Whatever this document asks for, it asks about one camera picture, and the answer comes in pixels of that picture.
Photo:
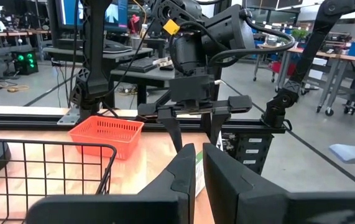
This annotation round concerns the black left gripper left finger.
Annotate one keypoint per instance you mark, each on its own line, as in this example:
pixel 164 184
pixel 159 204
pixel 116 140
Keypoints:
pixel 181 180

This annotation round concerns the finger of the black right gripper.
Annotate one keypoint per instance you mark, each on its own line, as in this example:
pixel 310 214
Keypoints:
pixel 219 119
pixel 169 121

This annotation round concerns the wooden top workbench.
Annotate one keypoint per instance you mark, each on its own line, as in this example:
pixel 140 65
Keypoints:
pixel 320 53

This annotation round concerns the green lit computer case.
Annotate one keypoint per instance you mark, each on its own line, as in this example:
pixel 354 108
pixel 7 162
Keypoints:
pixel 25 62

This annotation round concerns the black keyboard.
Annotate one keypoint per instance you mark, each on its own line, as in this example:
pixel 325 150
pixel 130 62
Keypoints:
pixel 140 65

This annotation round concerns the grey desk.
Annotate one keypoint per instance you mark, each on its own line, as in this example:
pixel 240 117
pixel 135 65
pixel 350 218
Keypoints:
pixel 71 51

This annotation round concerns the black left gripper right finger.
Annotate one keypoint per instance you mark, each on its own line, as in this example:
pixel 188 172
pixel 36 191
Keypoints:
pixel 236 196

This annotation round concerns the silver corner bracket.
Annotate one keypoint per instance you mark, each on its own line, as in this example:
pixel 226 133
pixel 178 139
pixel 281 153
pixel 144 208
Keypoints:
pixel 70 118

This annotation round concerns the metal cup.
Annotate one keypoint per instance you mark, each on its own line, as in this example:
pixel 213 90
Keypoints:
pixel 136 43

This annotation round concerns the orange plastic basket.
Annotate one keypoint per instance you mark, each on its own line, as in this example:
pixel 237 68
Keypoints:
pixel 102 149

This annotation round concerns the blue lit computer monitor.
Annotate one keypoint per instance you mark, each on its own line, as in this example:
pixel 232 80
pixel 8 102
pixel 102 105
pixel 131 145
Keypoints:
pixel 68 12

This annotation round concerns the black control box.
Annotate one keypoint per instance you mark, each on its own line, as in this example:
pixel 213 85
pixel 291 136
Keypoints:
pixel 242 152

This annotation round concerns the small red bin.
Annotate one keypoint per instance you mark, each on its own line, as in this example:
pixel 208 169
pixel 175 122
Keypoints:
pixel 278 68

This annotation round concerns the yellow tag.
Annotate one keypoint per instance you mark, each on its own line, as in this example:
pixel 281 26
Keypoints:
pixel 171 27

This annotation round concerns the white green acer box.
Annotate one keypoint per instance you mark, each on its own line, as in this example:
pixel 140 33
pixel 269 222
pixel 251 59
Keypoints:
pixel 199 174

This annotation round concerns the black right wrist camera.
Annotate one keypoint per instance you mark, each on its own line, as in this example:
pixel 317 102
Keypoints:
pixel 189 88

